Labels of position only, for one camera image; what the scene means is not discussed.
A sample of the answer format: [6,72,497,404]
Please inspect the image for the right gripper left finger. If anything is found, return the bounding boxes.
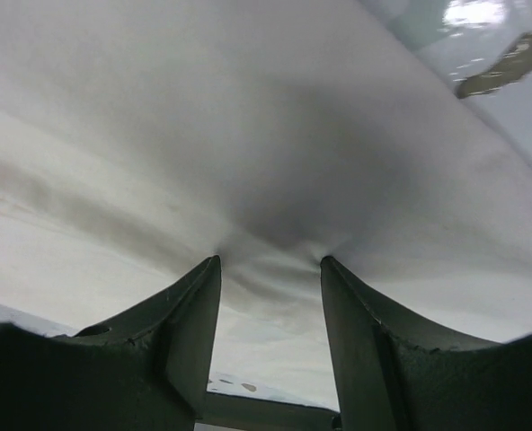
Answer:
[0,256,221,430]

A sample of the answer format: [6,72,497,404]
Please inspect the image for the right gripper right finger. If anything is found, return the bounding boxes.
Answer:
[320,256,532,430]

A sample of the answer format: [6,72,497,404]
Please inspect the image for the cream white t-shirt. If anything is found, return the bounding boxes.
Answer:
[0,1,532,408]

